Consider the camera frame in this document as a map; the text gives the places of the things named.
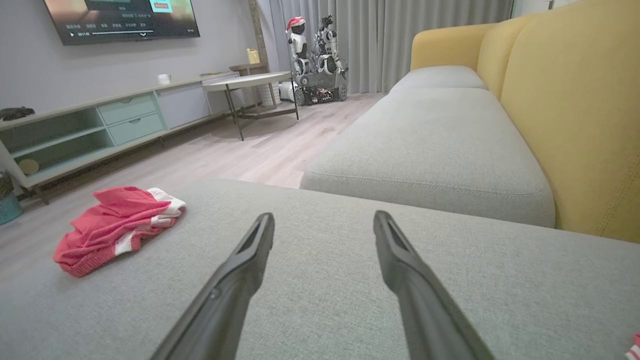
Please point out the wheeled robot base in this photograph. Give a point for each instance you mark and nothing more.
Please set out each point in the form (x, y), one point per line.
(320, 87)

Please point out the red shirt white sleeves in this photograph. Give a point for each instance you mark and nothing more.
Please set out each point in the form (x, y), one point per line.
(635, 349)

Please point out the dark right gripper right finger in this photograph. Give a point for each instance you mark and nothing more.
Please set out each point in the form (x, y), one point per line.
(425, 310)

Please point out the yellow jug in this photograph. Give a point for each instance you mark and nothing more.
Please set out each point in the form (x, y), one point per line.
(253, 56)

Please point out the large yellow sofa back cushion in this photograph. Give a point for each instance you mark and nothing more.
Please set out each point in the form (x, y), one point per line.
(575, 125)

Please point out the white black humanoid robot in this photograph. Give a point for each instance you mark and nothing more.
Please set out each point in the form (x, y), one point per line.
(327, 47)

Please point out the long grey sofa seat cushion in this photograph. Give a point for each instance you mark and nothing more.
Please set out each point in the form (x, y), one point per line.
(430, 150)

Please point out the white ribbed cylinder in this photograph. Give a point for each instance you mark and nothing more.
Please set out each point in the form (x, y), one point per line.
(267, 95)

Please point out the grey curtains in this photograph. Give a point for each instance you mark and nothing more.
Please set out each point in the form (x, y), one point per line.
(390, 40)

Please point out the wooden side table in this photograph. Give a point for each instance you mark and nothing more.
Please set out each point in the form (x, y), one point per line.
(250, 66)

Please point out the light green tv cabinet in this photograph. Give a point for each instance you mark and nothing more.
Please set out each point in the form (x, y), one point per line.
(130, 120)

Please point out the white robot with santa hat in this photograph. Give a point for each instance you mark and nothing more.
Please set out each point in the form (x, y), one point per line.
(298, 45)

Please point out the dark object on cabinet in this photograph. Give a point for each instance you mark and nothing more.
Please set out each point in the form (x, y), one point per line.
(15, 113)

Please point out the yellow sofa armrest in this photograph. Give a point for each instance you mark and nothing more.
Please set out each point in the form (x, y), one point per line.
(445, 45)

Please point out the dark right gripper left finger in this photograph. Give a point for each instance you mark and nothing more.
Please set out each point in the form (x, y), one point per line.
(235, 300)

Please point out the red shorts white stripes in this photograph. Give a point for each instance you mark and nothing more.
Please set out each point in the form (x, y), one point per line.
(110, 230)

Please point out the wall television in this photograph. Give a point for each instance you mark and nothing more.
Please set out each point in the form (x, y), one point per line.
(120, 20)

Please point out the white mug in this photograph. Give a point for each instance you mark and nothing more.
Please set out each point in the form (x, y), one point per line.
(164, 79)

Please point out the round beige disc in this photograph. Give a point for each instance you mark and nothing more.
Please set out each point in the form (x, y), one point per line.
(29, 166)

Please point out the round grey coffee table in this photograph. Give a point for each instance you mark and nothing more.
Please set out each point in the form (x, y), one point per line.
(250, 80)

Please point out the small yellow sofa back cushion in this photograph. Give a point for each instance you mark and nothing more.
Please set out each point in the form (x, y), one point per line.
(497, 55)

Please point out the white round device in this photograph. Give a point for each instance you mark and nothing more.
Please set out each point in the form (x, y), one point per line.
(287, 92)

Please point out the teal plant pot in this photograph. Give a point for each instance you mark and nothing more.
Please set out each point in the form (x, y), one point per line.
(9, 207)

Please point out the short grey sofa seat cushion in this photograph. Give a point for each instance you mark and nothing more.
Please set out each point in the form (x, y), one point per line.
(437, 77)

